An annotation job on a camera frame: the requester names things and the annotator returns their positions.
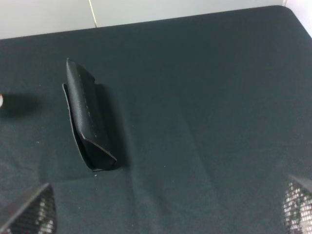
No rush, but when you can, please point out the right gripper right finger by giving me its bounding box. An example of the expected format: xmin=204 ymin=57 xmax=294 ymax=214
xmin=282 ymin=175 xmax=312 ymax=234

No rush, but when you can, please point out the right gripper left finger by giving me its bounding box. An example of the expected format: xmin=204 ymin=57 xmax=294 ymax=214
xmin=0 ymin=183 xmax=57 ymax=234

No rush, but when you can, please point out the black leather glasses case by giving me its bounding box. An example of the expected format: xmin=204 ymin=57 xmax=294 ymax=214
xmin=62 ymin=58 xmax=117 ymax=171

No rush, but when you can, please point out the white milk bottle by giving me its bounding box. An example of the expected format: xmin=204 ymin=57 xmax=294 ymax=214
xmin=0 ymin=94 xmax=3 ymax=107

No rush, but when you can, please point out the black tablecloth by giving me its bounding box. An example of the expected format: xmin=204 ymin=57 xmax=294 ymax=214
xmin=0 ymin=6 xmax=312 ymax=234

